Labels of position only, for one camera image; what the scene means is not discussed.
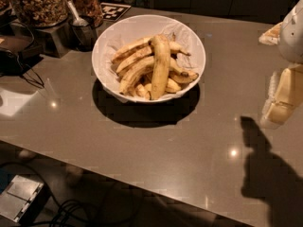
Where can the white spoon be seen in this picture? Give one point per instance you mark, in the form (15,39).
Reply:
(77,20)

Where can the dark cup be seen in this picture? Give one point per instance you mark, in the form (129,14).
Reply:
(83,38)

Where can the metal jar stand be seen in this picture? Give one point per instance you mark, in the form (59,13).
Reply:
(56,40)

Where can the large yellow banana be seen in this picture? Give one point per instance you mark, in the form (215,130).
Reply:
(160,72)

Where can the small banana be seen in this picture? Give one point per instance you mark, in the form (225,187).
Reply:
(143,90)
(172,87)

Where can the upper left banana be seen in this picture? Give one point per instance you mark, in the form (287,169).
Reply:
(142,46)

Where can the right brown-tipped banana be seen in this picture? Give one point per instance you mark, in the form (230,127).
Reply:
(184,78)

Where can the small glass granola jar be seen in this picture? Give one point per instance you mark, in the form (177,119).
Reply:
(90,8)

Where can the white bowl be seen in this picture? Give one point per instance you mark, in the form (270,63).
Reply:
(192,44)

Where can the large glass nut jar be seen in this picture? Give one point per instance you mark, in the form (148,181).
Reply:
(40,13)

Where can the grey box on floor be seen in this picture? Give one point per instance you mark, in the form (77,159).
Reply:
(22,199)

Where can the black device on left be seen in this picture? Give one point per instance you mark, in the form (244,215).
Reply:
(19,53)

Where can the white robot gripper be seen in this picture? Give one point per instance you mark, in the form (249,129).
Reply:
(292,35)

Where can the small bottom banana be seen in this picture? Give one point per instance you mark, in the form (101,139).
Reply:
(143,90)

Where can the black white marker tag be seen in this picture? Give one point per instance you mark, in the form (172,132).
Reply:
(112,12)

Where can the small lower right banana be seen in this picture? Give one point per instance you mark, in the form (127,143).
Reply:
(172,87)

